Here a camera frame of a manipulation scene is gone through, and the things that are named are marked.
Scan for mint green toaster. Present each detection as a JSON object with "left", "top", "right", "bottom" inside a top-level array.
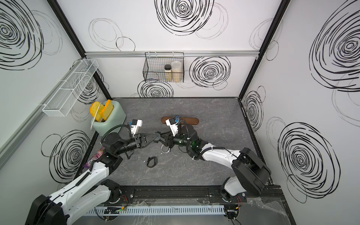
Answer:
[{"left": 91, "top": 100, "right": 126, "bottom": 136}]

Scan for white lid plastic jar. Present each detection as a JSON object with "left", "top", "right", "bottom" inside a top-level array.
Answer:
[{"left": 171, "top": 61, "right": 183, "bottom": 83}]

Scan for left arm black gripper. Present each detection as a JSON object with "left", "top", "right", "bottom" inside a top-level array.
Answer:
[{"left": 115, "top": 134, "right": 157, "bottom": 157}]

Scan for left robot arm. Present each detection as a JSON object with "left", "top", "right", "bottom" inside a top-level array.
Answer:
[{"left": 25, "top": 132, "right": 161, "bottom": 225}]

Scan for yellow sponge toast slice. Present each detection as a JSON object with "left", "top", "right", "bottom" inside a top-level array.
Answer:
[{"left": 89, "top": 102, "right": 105, "bottom": 122}]

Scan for dark lid spice jar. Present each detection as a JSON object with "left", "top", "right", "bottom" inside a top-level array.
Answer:
[{"left": 164, "top": 64, "right": 172, "bottom": 82}]

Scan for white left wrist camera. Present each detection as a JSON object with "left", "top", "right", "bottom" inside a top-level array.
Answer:
[{"left": 129, "top": 119, "right": 143, "bottom": 135}]

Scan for dark wooden watch stand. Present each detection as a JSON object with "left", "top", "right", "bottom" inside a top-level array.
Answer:
[{"left": 160, "top": 117, "right": 199, "bottom": 125}]

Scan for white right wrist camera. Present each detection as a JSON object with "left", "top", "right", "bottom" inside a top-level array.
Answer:
[{"left": 166, "top": 117, "right": 179, "bottom": 136}]

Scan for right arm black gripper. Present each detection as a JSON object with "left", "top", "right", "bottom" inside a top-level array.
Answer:
[{"left": 157, "top": 130, "right": 193, "bottom": 149}]

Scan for black smart band watch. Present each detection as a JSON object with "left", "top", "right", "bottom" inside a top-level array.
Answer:
[{"left": 146, "top": 156, "right": 158, "bottom": 168}]

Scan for purple snack wrapper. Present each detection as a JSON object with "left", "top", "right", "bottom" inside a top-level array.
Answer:
[{"left": 83, "top": 147, "right": 105, "bottom": 169}]

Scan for black corrugated cable hose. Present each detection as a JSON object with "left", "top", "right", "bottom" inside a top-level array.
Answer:
[{"left": 179, "top": 119, "right": 192, "bottom": 141}]

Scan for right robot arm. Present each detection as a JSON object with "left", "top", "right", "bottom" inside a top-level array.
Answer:
[{"left": 154, "top": 125, "right": 272, "bottom": 201}]

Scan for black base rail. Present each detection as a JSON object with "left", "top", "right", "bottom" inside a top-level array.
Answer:
[{"left": 112, "top": 185, "right": 285, "bottom": 204}]

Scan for black wire wall basket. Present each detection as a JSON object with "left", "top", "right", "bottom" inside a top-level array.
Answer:
[{"left": 142, "top": 52, "right": 185, "bottom": 83}]

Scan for blue translucent watch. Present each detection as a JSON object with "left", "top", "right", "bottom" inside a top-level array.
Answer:
[{"left": 174, "top": 115, "right": 180, "bottom": 123}]

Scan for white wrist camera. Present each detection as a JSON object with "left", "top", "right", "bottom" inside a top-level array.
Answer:
[
  {"left": 166, "top": 117, "right": 179, "bottom": 136},
  {"left": 129, "top": 119, "right": 143, "bottom": 135}
]

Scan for grey slotted cable duct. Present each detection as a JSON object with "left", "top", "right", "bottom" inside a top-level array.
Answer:
[{"left": 85, "top": 205, "right": 226, "bottom": 217}]

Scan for white wire wall shelf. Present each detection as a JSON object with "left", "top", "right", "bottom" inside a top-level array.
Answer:
[{"left": 42, "top": 59, "right": 98, "bottom": 117}]

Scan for orange sponge toast slice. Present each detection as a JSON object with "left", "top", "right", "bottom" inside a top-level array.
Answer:
[{"left": 100, "top": 100, "right": 114, "bottom": 121}]

